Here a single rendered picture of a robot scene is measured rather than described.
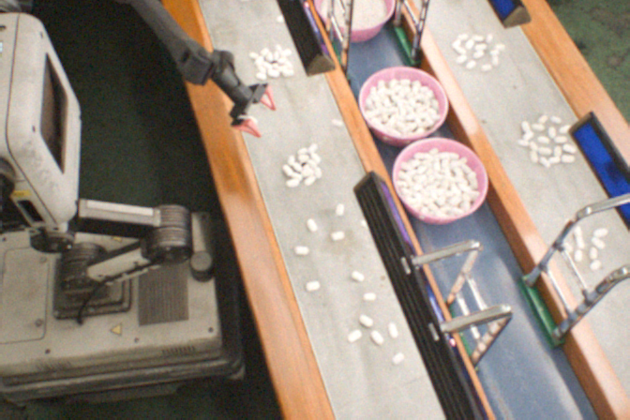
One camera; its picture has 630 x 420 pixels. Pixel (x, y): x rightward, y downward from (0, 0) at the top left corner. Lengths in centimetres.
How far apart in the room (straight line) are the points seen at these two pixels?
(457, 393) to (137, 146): 197
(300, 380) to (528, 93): 113
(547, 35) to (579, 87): 22
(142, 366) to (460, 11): 152
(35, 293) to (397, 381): 111
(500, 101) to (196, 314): 112
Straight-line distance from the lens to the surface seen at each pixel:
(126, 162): 299
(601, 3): 377
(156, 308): 215
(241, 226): 190
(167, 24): 187
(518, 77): 231
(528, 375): 193
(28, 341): 222
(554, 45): 240
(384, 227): 153
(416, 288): 147
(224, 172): 199
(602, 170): 177
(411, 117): 214
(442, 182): 204
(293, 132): 208
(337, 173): 201
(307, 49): 182
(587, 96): 230
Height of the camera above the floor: 245
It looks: 59 degrees down
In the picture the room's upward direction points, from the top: 2 degrees clockwise
